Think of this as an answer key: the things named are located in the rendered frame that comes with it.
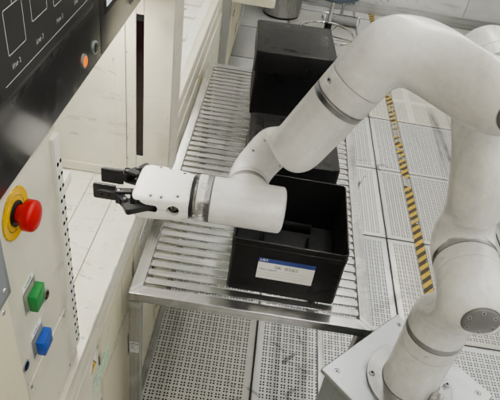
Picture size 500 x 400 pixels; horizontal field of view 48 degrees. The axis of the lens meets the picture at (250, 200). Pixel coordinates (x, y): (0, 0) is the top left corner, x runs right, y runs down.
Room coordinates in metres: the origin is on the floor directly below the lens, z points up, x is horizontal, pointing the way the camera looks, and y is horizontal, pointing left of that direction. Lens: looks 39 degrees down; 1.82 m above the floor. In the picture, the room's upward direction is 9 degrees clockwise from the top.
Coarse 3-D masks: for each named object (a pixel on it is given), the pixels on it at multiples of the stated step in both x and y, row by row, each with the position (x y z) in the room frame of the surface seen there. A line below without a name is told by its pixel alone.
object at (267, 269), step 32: (288, 192) 1.22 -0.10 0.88; (320, 192) 1.22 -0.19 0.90; (288, 224) 1.20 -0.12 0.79; (320, 224) 1.22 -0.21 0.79; (256, 256) 0.95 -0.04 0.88; (288, 256) 0.95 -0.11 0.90; (320, 256) 0.95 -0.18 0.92; (256, 288) 0.95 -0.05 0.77; (288, 288) 0.95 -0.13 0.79; (320, 288) 0.95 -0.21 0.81
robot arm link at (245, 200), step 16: (240, 176) 0.80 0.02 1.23; (256, 176) 0.81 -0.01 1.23; (224, 192) 0.75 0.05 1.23; (240, 192) 0.75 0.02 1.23; (256, 192) 0.76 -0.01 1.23; (272, 192) 0.76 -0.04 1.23; (224, 208) 0.73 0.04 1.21; (240, 208) 0.73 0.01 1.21; (256, 208) 0.73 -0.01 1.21; (272, 208) 0.74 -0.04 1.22; (224, 224) 0.73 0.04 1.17; (240, 224) 0.73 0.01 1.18; (256, 224) 0.73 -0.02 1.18; (272, 224) 0.73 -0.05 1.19
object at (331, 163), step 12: (252, 120) 1.61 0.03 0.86; (264, 120) 1.62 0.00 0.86; (276, 120) 1.63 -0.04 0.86; (252, 132) 1.53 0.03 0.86; (336, 156) 1.47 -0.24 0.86; (312, 168) 1.39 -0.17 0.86; (324, 168) 1.40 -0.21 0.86; (336, 168) 1.41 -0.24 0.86; (324, 180) 1.39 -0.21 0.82; (336, 180) 1.39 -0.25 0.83
